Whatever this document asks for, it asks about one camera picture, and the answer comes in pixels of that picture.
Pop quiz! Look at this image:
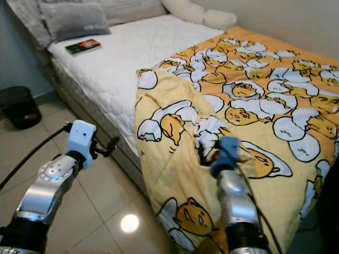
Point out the white quilted mattress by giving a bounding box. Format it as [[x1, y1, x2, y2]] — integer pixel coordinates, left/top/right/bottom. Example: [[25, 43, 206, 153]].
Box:
[[48, 14, 226, 159]]

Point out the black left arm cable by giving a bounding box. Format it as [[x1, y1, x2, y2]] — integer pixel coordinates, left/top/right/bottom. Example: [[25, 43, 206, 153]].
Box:
[[0, 123, 72, 191]]

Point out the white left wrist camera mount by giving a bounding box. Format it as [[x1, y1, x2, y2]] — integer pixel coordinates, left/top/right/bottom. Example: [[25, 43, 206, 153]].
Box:
[[66, 120, 97, 159]]

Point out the beige bolster cushion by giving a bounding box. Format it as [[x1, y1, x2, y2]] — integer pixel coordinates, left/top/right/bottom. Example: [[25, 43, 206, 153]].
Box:
[[160, 0, 238, 30]]

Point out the yellow cartoon egg blanket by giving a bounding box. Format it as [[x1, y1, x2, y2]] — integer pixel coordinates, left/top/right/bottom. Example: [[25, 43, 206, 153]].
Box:
[[135, 25, 339, 254]]

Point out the grey fabric bed base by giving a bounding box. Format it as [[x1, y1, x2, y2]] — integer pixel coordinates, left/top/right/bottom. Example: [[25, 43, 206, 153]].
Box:
[[52, 52, 151, 199]]

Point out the grey Little Bear pillow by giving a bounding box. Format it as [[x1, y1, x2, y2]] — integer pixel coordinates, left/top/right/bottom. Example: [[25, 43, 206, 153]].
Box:
[[40, 2, 112, 43]]

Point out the red and green book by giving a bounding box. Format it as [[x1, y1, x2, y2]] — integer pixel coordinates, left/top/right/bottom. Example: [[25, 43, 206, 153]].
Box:
[[65, 39, 102, 56]]

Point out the black mesh waste bin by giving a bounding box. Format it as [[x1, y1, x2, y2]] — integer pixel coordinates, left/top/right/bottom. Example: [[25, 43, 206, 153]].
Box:
[[0, 86, 42, 130]]

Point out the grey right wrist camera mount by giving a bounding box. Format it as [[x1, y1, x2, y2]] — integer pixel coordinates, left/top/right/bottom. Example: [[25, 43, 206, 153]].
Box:
[[209, 135, 240, 178]]

